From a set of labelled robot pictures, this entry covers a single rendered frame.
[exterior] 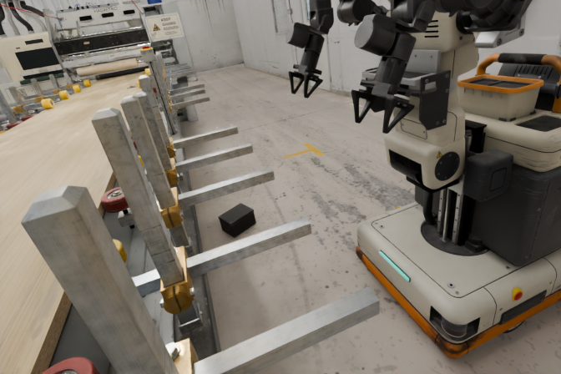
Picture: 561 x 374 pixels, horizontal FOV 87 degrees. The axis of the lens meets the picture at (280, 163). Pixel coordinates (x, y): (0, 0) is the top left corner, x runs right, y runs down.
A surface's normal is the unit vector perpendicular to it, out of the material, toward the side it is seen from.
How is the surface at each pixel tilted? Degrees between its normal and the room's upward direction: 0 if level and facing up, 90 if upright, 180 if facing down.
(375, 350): 0
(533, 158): 90
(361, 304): 0
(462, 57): 90
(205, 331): 0
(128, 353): 90
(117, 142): 90
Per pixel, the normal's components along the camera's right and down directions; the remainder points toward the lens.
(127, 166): 0.34, 0.36
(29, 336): -0.15, -0.89
